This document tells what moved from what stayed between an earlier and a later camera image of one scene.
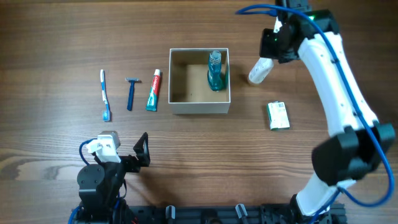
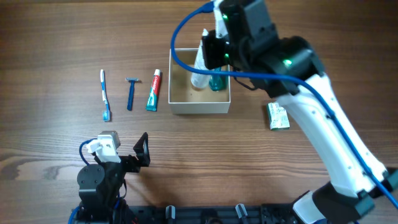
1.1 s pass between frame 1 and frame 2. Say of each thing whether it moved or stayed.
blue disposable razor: stayed
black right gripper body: moved
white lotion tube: moved
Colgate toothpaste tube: stayed
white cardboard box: stayed
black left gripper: stayed
